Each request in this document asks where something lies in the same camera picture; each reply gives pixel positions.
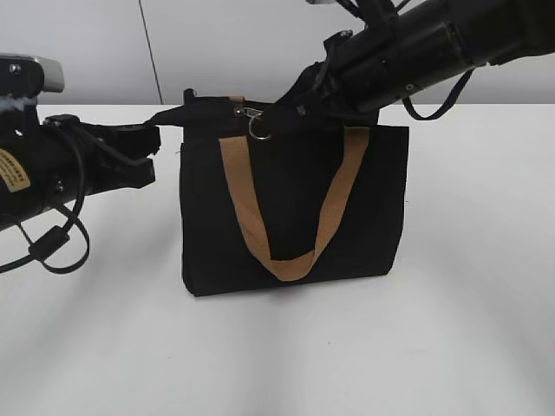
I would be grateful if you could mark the black canvas tote bag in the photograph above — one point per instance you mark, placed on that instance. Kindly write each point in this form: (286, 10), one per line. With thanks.
(299, 208)

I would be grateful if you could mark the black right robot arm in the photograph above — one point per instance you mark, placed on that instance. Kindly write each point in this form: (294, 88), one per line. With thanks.
(400, 51)

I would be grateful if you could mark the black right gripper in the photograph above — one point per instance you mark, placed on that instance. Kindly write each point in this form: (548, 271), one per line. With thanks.
(321, 95)

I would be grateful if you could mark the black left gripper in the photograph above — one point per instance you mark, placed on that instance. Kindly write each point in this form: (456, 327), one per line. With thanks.
(96, 145)

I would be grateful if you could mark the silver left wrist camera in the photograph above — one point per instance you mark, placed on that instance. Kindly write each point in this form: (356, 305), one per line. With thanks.
(27, 76)

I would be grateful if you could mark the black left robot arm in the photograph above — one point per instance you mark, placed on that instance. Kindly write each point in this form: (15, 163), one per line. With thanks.
(53, 160)

